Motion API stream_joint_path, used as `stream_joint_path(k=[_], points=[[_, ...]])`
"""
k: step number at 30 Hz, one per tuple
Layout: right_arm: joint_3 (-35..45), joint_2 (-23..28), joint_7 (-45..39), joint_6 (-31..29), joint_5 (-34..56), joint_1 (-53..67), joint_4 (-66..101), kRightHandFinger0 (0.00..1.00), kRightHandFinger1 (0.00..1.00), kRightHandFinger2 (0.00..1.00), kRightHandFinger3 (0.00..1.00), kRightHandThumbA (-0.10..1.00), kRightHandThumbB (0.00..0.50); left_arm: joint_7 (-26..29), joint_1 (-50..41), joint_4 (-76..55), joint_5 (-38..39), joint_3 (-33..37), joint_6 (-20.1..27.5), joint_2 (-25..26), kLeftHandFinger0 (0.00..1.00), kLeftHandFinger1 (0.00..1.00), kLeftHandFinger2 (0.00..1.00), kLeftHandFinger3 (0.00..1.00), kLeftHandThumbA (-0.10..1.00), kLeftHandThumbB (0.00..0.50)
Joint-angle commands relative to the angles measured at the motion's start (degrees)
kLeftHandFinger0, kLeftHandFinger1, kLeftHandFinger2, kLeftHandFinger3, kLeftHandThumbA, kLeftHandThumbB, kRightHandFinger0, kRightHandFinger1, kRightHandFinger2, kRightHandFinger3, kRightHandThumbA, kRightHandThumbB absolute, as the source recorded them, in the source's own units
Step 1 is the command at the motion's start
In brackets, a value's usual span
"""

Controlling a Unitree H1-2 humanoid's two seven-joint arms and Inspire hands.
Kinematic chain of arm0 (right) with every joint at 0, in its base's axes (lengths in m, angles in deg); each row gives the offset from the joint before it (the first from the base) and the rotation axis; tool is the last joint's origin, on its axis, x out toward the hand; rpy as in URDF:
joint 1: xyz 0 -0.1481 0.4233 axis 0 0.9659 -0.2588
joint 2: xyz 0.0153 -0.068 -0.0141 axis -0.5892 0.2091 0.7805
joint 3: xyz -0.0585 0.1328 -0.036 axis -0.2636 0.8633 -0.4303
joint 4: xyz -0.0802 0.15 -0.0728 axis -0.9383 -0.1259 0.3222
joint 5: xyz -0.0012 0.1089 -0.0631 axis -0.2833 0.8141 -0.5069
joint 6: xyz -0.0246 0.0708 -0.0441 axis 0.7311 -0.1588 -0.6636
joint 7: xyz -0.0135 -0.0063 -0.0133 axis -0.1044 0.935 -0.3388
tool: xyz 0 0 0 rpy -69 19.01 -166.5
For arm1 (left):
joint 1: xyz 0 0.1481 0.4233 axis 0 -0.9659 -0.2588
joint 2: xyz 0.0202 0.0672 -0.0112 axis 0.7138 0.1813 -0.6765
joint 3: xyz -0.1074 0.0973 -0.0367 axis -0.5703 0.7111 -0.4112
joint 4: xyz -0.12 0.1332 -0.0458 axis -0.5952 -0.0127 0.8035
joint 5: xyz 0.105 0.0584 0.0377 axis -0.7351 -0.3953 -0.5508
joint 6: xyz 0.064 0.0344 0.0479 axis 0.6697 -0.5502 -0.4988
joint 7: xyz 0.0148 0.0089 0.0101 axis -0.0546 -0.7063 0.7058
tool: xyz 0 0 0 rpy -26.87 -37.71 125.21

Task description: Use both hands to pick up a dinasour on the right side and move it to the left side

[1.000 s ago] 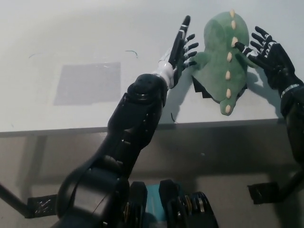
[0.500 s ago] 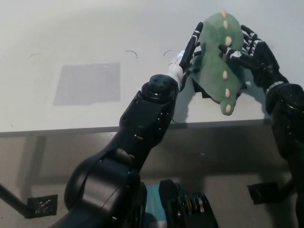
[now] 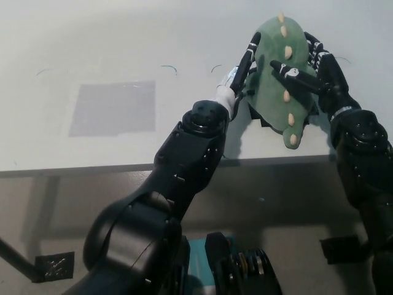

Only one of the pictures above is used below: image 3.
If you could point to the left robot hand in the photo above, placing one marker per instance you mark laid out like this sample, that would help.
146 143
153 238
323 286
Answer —
242 69

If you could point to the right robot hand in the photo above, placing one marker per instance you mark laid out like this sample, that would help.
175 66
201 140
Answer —
333 83

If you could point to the green plush dinosaur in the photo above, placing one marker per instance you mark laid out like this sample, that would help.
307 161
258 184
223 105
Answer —
273 101

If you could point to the black tape cross patch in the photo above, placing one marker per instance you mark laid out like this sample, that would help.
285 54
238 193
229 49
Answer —
256 116

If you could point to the grey tape square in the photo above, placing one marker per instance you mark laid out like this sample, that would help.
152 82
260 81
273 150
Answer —
113 107

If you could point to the black and teal robot torso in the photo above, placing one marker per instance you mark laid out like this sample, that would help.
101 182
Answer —
233 267

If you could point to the black slanted table leg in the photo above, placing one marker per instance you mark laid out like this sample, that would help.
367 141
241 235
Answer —
17 258

